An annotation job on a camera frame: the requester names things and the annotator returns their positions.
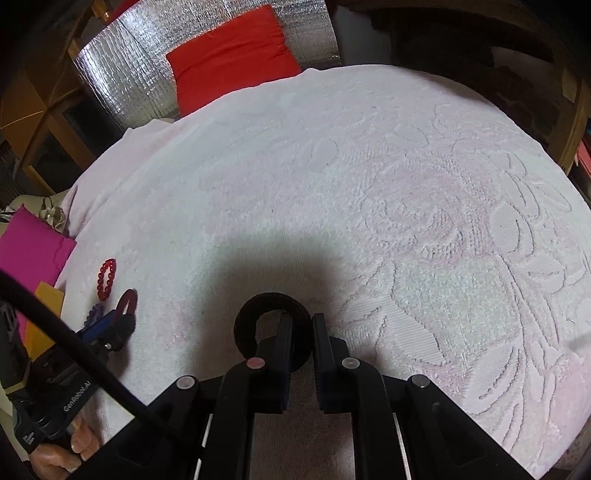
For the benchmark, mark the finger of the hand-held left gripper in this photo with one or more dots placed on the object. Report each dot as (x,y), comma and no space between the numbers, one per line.
(123,330)
(101,326)

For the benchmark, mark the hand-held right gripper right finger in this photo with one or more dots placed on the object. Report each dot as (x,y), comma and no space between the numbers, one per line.
(322,355)

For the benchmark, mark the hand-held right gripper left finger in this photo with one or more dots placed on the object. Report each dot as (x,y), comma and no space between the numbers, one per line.
(284,350)

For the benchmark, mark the dark red bangle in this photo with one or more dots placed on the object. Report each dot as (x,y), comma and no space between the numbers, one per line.
(131,295)

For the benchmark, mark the person's left hand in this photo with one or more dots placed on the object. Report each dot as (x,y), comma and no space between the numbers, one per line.
(55,461)

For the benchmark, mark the orange cloth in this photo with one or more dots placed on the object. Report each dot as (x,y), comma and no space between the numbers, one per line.
(46,295)

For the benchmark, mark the pink cloth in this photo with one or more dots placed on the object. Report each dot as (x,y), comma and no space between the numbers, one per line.
(32,249)

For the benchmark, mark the patterned cloth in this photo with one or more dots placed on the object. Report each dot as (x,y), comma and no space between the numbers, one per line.
(53,213)

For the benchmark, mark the white embossed blanket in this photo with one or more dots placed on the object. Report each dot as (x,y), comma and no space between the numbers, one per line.
(369,184)

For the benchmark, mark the silver foil mat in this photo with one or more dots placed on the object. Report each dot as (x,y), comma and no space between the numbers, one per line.
(124,69)

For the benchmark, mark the red cloth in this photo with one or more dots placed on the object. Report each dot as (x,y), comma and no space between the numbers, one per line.
(231,55)

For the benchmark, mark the curved wooden rack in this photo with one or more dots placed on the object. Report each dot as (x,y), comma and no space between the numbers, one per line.
(570,115)

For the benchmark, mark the wooden furniture frame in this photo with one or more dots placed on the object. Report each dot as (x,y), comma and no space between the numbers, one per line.
(41,134)

